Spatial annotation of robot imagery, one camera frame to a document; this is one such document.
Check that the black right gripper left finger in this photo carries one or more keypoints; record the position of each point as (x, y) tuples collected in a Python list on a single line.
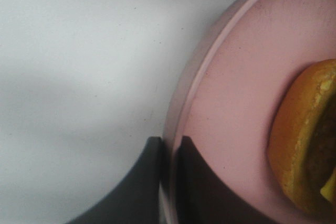
[(136, 198)]

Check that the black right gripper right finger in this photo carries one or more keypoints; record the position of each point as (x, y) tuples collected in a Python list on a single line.
[(201, 197)]

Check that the pink round plate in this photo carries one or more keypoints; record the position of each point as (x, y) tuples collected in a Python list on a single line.
[(230, 90)]

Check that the burger with lettuce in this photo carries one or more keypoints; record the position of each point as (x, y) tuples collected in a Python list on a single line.
[(301, 148)]

